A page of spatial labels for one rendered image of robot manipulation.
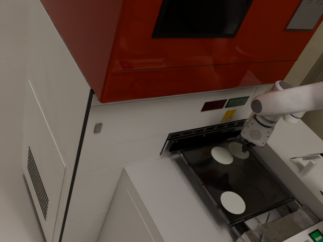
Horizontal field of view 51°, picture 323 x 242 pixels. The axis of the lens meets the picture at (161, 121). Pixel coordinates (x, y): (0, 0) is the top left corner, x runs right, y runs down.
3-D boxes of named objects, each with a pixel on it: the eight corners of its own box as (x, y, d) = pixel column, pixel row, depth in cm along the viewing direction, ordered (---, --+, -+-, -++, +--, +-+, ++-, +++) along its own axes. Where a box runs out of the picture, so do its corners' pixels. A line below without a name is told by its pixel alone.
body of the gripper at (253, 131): (251, 116, 125) (238, 137, 132) (276, 129, 123) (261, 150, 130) (255, 107, 131) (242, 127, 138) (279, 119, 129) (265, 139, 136)
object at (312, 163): (291, 166, 142) (309, 145, 134) (297, 164, 144) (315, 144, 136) (302, 178, 139) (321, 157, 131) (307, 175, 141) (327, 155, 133)
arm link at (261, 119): (254, 113, 123) (251, 119, 125) (277, 125, 122) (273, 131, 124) (259, 102, 130) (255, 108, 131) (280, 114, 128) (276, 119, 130)
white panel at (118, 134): (72, 173, 124) (90, 89, 99) (230, 137, 169) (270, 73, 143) (75, 180, 122) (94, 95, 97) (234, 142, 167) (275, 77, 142)
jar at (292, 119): (280, 117, 169) (290, 102, 163) (289, 115, 173) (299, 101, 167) (290, 127, 165) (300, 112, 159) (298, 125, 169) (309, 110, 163)
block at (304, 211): (296, 210, 136) (300, 206, 134) (301, 208, 138) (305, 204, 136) (310, 227, 132) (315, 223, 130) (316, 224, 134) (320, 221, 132)
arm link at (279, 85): (267, 124, 121) (283, 119, 126) (287, 95, 112) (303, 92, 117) (252, 108, 125) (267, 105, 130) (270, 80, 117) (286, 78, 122)
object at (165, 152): (159, 154, 141) (166, 138, 135) (234, 137, 165) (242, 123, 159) (161, 157, 140) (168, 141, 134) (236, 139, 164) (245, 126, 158)
